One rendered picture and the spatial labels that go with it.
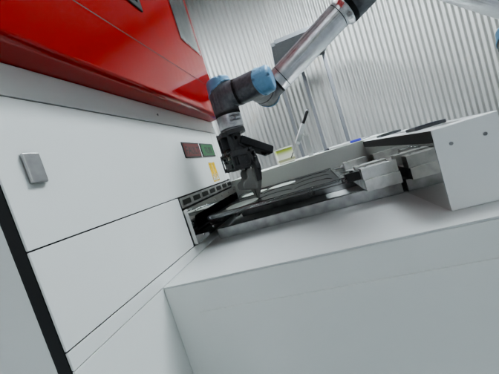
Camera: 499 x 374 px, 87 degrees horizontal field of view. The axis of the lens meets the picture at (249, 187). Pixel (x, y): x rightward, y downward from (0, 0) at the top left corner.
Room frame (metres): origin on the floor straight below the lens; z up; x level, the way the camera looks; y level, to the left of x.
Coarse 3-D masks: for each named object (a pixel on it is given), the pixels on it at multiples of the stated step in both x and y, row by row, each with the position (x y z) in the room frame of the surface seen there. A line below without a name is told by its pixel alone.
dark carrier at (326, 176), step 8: (312, 176) 0.91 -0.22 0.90; (320, 176) 0.83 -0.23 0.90; (328, 176) 0.75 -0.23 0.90; (288, 184) 0.88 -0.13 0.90; (296, 184) 0.81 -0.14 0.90; (304, 184) 0.75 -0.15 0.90; (312, 184) 0.70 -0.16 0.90; (264, 192) 0.86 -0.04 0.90; (272, 192) 0.81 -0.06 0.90; (280, 192) 0.74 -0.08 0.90; (288, 192) 0.68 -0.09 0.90; (240, 200) 0.86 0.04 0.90; (256, 200) 0.72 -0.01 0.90; (224, 208) 0.79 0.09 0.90
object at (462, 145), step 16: (496, 112) 0.40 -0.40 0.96; (432, 128) 0.44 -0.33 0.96; (448, 128) 0.42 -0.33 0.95; (464, 128) 0.41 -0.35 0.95; (480, 128) 0.41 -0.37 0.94; (496, 128) 0.40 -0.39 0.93; (448, 144) 0.42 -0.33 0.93; (464, 144) 0.41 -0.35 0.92; (480, 144) 0.41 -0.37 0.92; (496, 144) 0.40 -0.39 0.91; (448, 160) 0.42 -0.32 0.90; (464, 160) 0.42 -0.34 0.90; (480, 160) 0.41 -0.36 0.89; (496, 160) 0.40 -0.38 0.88; (448, 176) 0.42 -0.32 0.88; (464, 176) 0.42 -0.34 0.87; (480, 176) 0.41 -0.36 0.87; (496, 176) 0.41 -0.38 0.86; (448, 192) 0.42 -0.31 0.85; (464, 192) 0.42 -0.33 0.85; (480, 192) 0.41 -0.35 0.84; (496, 192) 0.41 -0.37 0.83; (464, 208) 0.42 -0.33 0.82
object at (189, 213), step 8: (224, 192) 0.95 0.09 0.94; (232, 192) 1.03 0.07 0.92; (208, 200) 0.79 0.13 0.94; (216, 200) 0.85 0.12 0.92; (192, 208) 0.69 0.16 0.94; (200, 208) 0.73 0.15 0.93; (184, 216) 0.66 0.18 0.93; (192, 216) 0.67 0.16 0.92; (192, 224) 0.66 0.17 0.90; (208, 224) 0.76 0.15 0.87; (216, 224) 0.79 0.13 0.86; (192, 232) 0.66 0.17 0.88; (200, 232) 0.69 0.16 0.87; (208, 232) 0.73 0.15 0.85; (192, 240) 0.66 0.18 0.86; (200, 240) 0.67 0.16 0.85
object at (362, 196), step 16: (352, 192) 0.67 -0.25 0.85; (368, 192) 0.65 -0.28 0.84; (384, 192) 0.64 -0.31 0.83; (400, 192) 0.63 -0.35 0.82; (304, 208) 0.69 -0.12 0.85; (320, 208) 0.68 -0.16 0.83; (336, 208) 0.67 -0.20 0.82; (240, 224) 0.74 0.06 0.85; (256, 224) 0.72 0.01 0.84; (272, 224) 0.71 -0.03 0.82
